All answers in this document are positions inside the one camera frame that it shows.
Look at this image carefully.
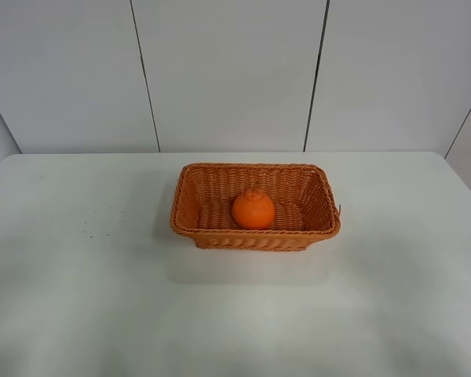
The orange with stem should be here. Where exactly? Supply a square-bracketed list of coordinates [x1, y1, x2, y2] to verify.
[232, 188, 276, 230]

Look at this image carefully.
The orange wicker basket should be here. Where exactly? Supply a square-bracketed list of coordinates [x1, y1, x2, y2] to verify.
[170, 163, 341, 251]

